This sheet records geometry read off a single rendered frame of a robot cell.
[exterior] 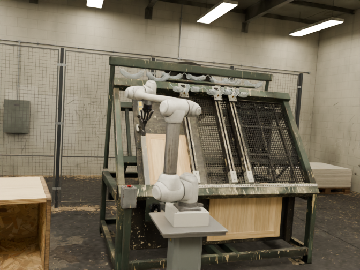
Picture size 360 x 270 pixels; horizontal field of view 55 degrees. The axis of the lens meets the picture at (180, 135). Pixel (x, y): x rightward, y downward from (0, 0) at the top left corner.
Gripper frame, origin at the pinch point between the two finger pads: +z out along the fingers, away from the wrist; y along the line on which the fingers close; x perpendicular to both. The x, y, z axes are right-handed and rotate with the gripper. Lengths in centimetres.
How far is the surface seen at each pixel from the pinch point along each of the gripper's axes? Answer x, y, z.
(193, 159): 1, -56, 38
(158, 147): -12.3, -21.3, 33.9
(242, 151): -6, -114, 32
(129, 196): 51, 15, 44
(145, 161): 3.7, -6.1, 40.0
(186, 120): -41, -56, 16
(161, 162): 2.3, -22.9, 42.0
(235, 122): -38, -114, 14
